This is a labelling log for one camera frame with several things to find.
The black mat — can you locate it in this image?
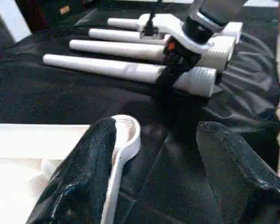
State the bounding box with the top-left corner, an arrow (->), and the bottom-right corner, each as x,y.
0,4 -> 280,224

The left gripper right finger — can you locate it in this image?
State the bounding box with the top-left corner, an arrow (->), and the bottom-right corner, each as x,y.
197,121 -> 280,224

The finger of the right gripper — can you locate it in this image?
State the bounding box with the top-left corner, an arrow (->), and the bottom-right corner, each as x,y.
154,67 -> 185,104

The white plastic table leg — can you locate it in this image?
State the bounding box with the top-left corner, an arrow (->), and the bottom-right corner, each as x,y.
107,17 -> 244,38
69,39 -> 236,69
42,54 -> 217,98
88,28 -> 239,47

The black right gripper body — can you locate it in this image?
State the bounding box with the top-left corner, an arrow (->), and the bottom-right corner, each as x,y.
163,35 -> 202,73

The white plastic table top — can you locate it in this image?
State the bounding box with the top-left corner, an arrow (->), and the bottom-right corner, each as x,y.
0,114 -> 142,224

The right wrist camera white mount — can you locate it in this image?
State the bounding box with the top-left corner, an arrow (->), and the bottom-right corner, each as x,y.
137,13 -> 216,54

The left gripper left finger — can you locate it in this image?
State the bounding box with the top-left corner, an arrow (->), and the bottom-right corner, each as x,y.
25,116 -> 119,224

